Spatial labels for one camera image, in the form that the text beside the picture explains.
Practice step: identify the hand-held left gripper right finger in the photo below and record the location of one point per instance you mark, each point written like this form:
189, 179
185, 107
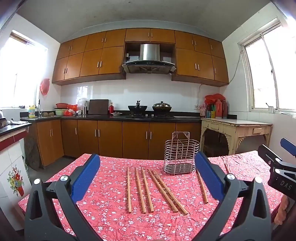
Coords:
208, 173

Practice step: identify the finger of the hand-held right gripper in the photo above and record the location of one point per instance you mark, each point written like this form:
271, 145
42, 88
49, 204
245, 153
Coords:
289, 146
268, 154

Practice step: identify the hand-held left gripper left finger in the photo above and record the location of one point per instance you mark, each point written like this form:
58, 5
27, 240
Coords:
85, 176

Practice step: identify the wooden chopstick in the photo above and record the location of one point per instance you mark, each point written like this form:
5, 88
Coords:
202, 188
226, 168
129, 190
147, 188
170, 192
162, 190
140, 188

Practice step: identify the person's right hand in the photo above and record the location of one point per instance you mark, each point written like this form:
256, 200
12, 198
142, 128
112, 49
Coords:
282, 209

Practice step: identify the cream wooden side table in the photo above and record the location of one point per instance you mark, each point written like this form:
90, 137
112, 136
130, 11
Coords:
235, 126

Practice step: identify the wooden base cabinets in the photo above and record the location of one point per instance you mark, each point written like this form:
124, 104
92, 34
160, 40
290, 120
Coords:
111, 139

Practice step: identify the red floral tablecloth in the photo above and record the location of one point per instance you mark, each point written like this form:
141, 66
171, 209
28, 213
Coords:
115, 222

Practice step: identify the dark sack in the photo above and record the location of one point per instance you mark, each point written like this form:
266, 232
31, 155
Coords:
32, 154

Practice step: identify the small colourful box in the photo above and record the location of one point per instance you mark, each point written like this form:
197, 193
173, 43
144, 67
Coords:
210, 114

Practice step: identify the black kitchen countertop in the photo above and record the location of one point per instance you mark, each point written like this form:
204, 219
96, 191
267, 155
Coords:
97, 117

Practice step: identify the dark red thermos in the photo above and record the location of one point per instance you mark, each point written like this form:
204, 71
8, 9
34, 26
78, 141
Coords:
224, 110

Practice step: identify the clear condiment bottle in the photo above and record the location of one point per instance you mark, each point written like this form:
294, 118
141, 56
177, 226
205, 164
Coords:
202, 110

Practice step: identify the steel cup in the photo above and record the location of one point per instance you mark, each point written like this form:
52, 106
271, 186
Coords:
84, 110

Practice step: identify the pale green basin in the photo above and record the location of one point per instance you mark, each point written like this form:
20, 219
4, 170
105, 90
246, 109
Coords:
60, 112

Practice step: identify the dark cutting board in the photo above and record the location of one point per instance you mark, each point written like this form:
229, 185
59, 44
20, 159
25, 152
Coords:
98, 107

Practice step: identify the small red bottle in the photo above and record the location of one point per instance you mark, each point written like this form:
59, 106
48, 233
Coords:
111, 108

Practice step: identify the white plastic bag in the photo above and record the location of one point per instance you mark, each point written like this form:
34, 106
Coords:
82, 102

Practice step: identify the red plastic basin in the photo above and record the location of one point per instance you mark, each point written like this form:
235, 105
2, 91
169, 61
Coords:
61, 105

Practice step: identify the red plastic bags bundle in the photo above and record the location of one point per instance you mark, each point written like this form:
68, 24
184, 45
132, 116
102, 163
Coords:
214, 97

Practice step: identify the white sliding window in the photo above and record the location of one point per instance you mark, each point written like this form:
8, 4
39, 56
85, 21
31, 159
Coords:
275, 69

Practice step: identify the lidded steel wok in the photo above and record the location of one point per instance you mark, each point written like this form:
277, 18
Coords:
161, 107

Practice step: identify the metal sink faucet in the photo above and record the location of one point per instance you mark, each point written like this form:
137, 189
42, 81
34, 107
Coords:
39, 109

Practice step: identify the black gas stove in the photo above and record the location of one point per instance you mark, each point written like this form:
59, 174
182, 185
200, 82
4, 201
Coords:
150, 115

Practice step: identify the yellow detergent bottle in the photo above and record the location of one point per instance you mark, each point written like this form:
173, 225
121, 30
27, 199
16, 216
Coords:
32, 112

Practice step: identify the black wok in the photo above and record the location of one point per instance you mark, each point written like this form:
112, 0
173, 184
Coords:
137, 108

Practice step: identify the grey dish cloth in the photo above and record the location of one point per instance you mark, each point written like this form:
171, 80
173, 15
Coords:
15, 122

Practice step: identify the metal pot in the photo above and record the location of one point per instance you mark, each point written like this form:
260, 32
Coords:
3, 121

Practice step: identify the red hanging plastic bag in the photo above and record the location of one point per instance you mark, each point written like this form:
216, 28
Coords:
44, 86

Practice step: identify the steel range hood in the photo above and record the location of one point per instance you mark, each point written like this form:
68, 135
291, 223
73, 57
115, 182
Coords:
149, 62

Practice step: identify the wooden wall cabinets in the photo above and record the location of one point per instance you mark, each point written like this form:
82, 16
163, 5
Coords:
92, 60

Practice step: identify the bright window with brown frame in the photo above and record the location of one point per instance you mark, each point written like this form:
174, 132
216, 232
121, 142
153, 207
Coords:
20, 74

